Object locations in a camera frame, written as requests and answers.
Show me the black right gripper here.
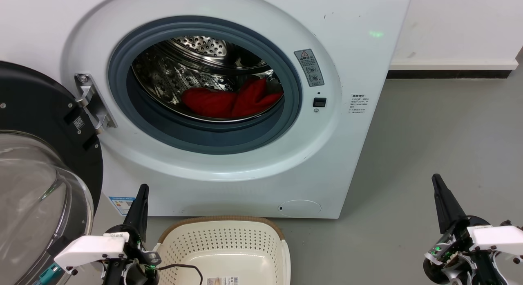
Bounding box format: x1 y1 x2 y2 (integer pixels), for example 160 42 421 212
423 174 501 285

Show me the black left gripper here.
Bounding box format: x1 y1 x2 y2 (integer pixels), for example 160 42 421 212
103 184 162 285

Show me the red and white garment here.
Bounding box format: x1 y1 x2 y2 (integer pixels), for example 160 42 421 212
181 77 284 119

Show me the cream plastic laundry basket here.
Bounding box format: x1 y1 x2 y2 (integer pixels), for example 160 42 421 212
152 215 291 285

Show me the white printed barcode label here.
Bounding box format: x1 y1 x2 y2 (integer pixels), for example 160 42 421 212
206 276 240 285

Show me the stainless steel washing machine drum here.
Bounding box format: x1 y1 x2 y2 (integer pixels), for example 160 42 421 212
132 36 284 123

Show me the black washing machine door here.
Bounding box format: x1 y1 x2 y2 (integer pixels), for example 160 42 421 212
0 61 104 285

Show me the blue energy label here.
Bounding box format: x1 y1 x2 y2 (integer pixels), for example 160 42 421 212
108 196 136 216

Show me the grey rubber door gasket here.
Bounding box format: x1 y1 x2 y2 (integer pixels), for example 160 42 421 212
108 16 303 155

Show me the white front-load washing machine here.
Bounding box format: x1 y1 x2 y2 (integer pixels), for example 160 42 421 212
0 0 413 219

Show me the silver metal door hinge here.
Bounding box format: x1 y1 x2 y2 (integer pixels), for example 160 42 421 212
74 73 118 134

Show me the white and black baseboard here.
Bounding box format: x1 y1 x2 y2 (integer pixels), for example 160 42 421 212
387 59 519 79

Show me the round white filter cover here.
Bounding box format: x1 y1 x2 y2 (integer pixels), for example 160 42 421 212
278 200 322 218

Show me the grey warning sticker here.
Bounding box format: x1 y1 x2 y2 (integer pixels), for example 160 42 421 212
294 49 325 88

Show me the white right camera bracket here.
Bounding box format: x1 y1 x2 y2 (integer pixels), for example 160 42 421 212
467 224 523 264

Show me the white camera bracket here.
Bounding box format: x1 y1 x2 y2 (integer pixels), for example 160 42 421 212
54 232 130 276
467 224 523 264

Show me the white left camera bracket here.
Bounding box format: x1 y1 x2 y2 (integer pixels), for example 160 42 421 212
54 232 130 276

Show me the thin black left camera cable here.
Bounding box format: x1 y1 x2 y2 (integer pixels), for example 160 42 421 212
157 264 203 285

